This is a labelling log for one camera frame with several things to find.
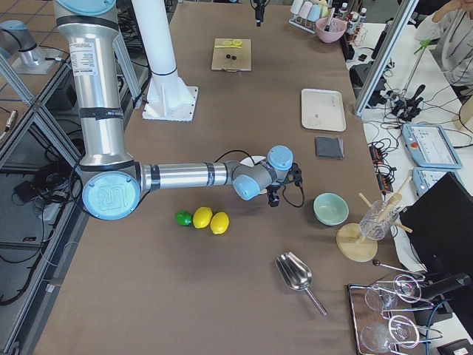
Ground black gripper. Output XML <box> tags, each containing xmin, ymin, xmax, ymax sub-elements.
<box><xmin>266</xmin><ymin>183</ymin><xmax>282</xmax><ymax>207</ymax></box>

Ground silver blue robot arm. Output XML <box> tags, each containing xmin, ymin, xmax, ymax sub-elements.
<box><xmin>53</xmin><ymin>1</ymin><xmax>294</xmax><ymax>220</ymax></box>

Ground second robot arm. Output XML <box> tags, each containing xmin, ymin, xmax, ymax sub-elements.
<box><xmin>1</xmin><ymin>20</ymin><xmax>63</xmax><ymax>75</ymax></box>

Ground cream rectangular tray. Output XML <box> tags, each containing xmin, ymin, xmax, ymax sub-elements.
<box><xmin>301</xmin><ymin>89</ymin><xmax>346</xmax><ymax>132</ymax></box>

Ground round cream plate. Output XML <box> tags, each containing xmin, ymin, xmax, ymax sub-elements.
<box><xmin>240</xmin><ymin>155</ymin><xmax>266</xmax><ymax>167</ymax></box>

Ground light green bowl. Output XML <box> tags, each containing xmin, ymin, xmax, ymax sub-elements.
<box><xmin>313</xmin><ymin>193</ymin><xmax>349</xmax><ymax>226</ymax></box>

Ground lower yellow lemon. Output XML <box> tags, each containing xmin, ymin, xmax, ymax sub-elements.
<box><xmin>210</xmin><ymin>212</ymin><xmax>230</xmax><ymax>235</ymax></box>

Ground yellow lemon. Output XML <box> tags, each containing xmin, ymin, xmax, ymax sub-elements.
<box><xmin>192</xmin><ymin>206</ymin><xmax>213</xmax><ymax>229</ymax></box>
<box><xmin>210</xmin><ymin>212</ymin><xmax>230</xmax><ymax>235</ymax></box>

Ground upper yellow lemon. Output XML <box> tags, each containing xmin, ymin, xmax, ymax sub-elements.
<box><xmin>192</xmin><ymin>206</ymin><xmax>213</xmax><ymax>229</ymax></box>

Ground grey folded cloth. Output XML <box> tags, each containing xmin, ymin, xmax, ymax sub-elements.
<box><xmin>315</xmin><ymin>136</ymin><xmax>344</xmax><ymax>160</ymax></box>

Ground metal scoop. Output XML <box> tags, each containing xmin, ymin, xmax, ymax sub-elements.
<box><xmin>276</xmin><ymin>251</ymin><xmax>328</xmax><ymax>317</ymax></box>

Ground wooden cup stand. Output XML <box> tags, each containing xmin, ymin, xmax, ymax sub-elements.
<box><xmin>336</xmin><ymin>176</ymin><xmax>412</xmax><ymax>262</ymax></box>

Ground green lime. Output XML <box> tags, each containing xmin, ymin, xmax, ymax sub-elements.
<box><xmin>174</xmin><ymin>210</ymin><xmax>193</xmax><ymax>226</ymax></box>

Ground clear textured glass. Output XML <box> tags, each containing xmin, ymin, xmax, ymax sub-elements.
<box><xmin>360</xmin><ymin>200</ymin><xmax>398</xmax><ymax>241</ymax></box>

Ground wooden cutting board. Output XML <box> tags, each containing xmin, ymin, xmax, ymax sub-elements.
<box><xmin>211</xmin><ymin>38</ymin><xmax>252</xmax><ymax>72</ymax></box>

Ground lower teach pendant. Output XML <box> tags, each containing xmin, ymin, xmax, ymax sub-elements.
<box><xmin>412</xmin><ymin>167</ymin><xmax>459</xmax><ymax>197</ymax></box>

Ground teach pendant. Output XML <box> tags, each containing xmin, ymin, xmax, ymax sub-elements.
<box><xmin>401</xmin><ymin>124</ymin><xmax>463</xmax><ymax>169</ymax></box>
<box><xmin>412</xmin><ymin>167</ymin><xmax>459</xmax><ymax>197</ymax></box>

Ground upper wine glass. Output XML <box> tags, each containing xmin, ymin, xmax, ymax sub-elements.
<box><xmin>364</xmin><ymin>274</ymin><xmax>421</xmax><ymax>311</ymax></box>

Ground wine glass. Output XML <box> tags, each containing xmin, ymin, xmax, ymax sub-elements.
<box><xmin>361</xmin><ymin>315</ymin><xmax>420</xmax><ymax>354</ymax></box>
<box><xmin>364</xmin><ymin>274</ymin><xmax>421</xmax><ymax>311</ymax></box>

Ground yellow-green plastic knife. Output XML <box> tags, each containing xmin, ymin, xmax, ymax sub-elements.
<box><xmin>214</xmin><ymin>40</ymin><xmax>242</xmax><ymax>49</ymax></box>

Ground upper teach pendant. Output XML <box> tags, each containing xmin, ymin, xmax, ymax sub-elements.
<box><xmin>401</xmin><ymin>124</ymin><xmax>463</xmax><ymax>169</ymax></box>

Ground black monitor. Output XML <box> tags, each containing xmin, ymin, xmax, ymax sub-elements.
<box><xmin>401</xmin><ymin>172</ymin><xmax>472</xmax><ymax>275</ymax></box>

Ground lower wine glass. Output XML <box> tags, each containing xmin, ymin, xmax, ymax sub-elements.
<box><xmin>361</xmin><ymin>315</ymin><xmax>420</xmax><ymax>354</ymax></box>

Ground white cup rack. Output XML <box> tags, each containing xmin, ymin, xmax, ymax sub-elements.
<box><xmin>289</xmin><ymin>0</ymin><xmax>329</xmax><ymax>34</ymax></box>

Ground pink bowl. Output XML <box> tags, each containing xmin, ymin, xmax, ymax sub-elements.
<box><xmin>316</xmin><ymin>17</ymin><xmax>347</xmax><ymax>43</ymax></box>

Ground pink cup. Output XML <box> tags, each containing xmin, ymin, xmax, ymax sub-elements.
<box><xmin>299</xmin><ymin>1</ymin><xmax>313</xmax><ymax>19</ymax></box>

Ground seated person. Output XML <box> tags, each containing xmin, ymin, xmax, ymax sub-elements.
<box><xmin>415</xmin><ymin>1</ymin><xmax>472</xmax><ymax>101</ymax></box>

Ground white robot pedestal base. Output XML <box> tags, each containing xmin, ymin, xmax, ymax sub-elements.
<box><xmin>132</xmin><ymin>0</ymin><xmax>198</xmax><ymax>122</ymax></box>

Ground wire glass rack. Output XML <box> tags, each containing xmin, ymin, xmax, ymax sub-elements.
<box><xmin>347</xmin><ymin>284</ymin><xmax>443</xmax><ymax>354</ymax></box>

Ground black overhead camera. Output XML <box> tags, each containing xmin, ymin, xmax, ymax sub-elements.
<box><xmin>250</xmin><ymin>0</ymin><xmax>266</xmax><ymax>27</ymax></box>

